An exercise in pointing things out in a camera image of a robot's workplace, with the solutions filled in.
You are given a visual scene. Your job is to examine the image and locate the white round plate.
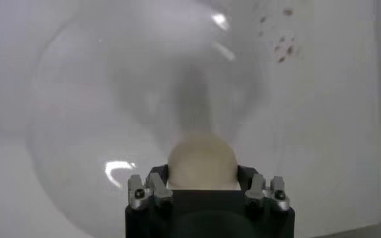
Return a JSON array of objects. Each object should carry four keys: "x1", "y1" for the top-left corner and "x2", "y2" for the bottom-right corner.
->
[{"x1": 24, "y1": 0, "x2": 274, "y2": 238}]

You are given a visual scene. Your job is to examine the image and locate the white steamed baozi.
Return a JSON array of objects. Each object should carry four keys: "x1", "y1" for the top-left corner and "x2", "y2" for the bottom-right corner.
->
[{"x1": 167, "y1": 134, "x2": 239, "y2": 191}]

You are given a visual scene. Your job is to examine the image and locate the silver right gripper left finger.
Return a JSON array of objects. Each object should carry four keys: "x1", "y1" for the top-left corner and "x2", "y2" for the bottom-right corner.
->
[{"x1": 127, "y1": 164, "x2": 175, "y2": 211}]

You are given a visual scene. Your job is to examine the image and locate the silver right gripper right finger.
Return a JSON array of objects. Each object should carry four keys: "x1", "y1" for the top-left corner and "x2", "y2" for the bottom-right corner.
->
[{"x1": 237, "y1": 164, "x2": 290, "y2": 211}]

